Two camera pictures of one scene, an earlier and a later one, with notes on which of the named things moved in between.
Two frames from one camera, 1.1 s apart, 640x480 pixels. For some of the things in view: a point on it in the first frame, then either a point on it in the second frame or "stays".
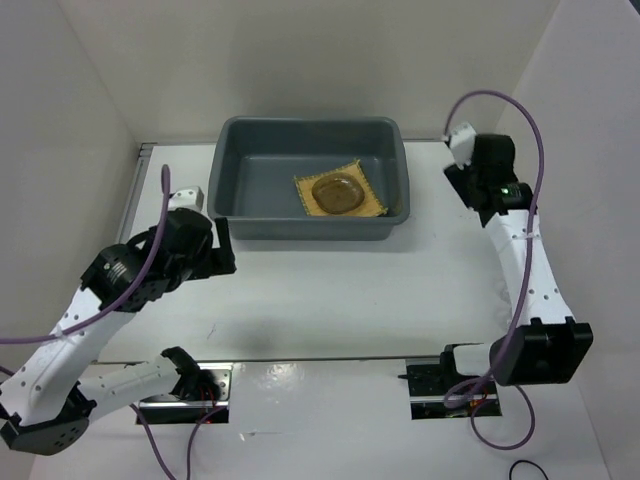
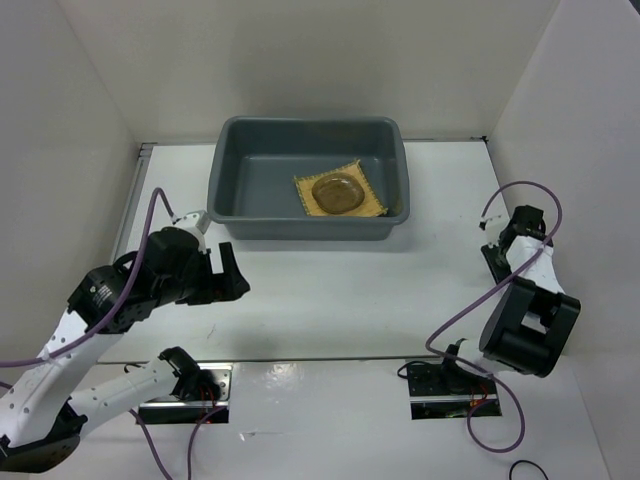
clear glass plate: [338, 193] stays
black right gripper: [458, 179] -> [489, 254]
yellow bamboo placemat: [369, 206] stays
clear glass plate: [338, 193] stays
